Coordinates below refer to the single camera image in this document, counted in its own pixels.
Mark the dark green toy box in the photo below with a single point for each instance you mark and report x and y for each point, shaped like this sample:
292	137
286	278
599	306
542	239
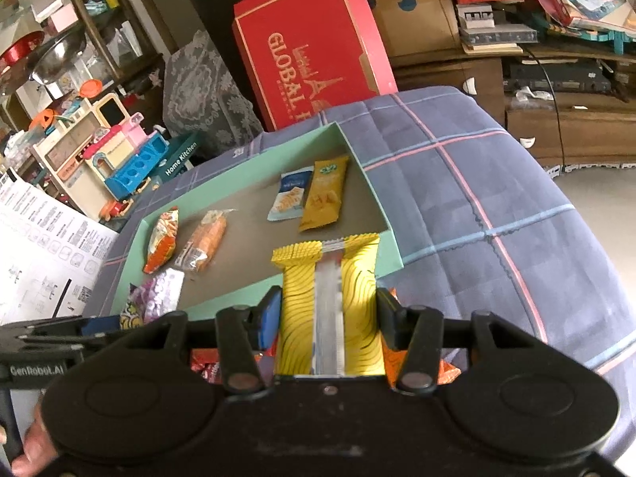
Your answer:
181	159

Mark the toy kitchen playset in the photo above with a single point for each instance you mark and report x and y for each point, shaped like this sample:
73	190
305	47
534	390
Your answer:
74	154

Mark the wooden cabinet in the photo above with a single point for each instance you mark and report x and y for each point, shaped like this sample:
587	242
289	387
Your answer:
571	124

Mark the white instruction sheet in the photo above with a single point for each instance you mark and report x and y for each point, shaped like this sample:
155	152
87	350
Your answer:
44	248

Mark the glass display cabinet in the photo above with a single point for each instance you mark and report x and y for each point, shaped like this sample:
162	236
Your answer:
114	20

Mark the yellow snack bar packet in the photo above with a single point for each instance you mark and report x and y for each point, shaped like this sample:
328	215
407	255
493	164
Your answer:
323	198

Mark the person's left hand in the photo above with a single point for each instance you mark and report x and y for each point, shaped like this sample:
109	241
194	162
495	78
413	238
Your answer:
37	437

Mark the red gift box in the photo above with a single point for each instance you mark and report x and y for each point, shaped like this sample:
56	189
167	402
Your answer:
308	49

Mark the yellow wavy-striped snack packet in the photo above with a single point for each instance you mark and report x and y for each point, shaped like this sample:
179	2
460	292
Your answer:
357	318

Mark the green cardboard box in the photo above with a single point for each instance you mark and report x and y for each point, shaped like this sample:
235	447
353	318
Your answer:
223	300

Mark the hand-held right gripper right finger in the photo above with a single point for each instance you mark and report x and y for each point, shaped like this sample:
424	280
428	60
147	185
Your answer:
390	323

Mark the orange chip packet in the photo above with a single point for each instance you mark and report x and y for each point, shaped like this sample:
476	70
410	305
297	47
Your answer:
161	243

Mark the grey lace cloth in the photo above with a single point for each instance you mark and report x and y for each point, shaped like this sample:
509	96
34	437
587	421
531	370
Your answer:
203	94

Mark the purple candy packet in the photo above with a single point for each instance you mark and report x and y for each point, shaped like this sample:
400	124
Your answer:
161	293

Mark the black set-top device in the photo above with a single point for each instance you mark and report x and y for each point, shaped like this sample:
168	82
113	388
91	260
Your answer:
556	77

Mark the bear print cardboard box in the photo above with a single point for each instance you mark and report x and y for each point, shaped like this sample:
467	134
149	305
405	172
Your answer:
422	20

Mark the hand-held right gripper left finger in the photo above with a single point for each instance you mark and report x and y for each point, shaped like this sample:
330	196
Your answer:
271	318

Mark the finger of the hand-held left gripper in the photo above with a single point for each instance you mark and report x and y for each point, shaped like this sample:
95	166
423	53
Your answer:
64	343
99	325

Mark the blue toy tray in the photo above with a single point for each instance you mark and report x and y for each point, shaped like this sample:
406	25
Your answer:
134	171

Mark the small red toy car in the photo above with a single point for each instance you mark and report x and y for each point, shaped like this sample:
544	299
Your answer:
117	208

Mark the red orange snack packet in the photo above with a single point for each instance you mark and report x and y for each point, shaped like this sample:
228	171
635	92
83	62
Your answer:
206	365

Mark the blue white snack packet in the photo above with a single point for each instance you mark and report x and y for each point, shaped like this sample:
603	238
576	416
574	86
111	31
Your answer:
285	198

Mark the grey toy station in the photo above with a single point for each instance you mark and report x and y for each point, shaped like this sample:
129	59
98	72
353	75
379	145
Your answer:
492	30

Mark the clear orange cracker packet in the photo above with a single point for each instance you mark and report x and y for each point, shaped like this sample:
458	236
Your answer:
206	238

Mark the metal bowl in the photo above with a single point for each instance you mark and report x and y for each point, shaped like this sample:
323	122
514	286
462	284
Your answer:
57	54

